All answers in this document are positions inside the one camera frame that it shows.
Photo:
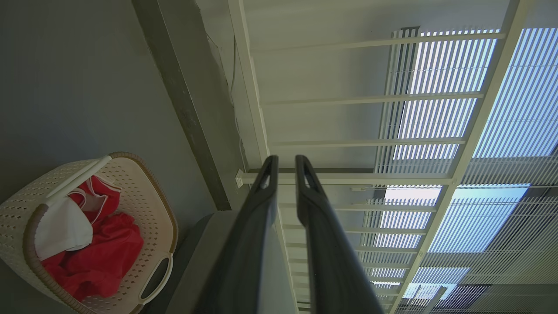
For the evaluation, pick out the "raised concrete step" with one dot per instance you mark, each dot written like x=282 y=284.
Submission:
x=183 y=104

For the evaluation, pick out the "cream perforated laundry basket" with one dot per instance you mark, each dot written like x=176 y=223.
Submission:
x=150 y=205

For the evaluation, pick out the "red garment with white trim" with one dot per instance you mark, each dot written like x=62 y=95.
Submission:
x=102 y=196

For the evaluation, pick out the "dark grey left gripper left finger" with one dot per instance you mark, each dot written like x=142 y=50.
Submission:
x=244 y=253

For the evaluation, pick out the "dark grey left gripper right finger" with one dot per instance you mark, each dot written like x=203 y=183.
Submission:
x=331 y=261

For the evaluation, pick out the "white metal railing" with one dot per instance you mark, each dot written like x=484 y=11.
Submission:
x=466 y=139

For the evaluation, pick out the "plain red garment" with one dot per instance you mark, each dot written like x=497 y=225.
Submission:
x=104 y=257

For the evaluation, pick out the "white window blinds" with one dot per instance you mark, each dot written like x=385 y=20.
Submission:
x=514 y=109

